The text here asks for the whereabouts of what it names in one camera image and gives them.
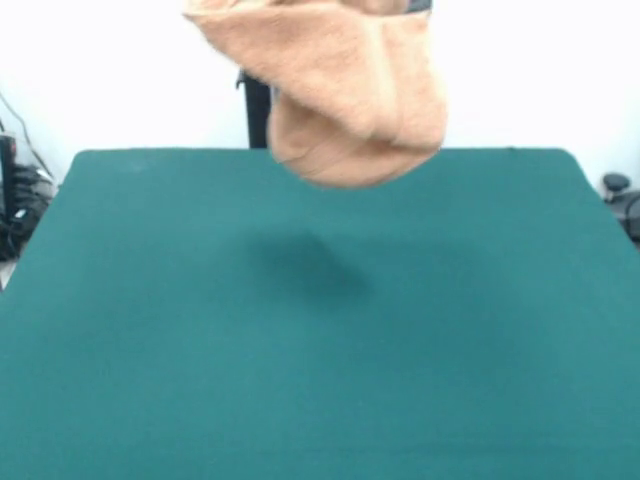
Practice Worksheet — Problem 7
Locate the tan terry towel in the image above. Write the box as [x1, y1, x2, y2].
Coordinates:
[182, 0, 450, 190]

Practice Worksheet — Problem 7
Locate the grey office chair base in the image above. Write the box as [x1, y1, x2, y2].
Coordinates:
[602, 172, 640, 246]

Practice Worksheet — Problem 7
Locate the thin grey cable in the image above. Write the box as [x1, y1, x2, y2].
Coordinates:
[0, 92, 54, 176]

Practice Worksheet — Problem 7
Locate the black electronics box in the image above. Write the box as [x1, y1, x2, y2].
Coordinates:
[0, 132, 56, 264]

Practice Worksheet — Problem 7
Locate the dark green table cloth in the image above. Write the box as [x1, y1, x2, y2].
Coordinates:
[0, 146, 640, 480]

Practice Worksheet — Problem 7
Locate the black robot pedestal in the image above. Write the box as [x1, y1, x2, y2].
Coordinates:
[235, 0, 434, 150]

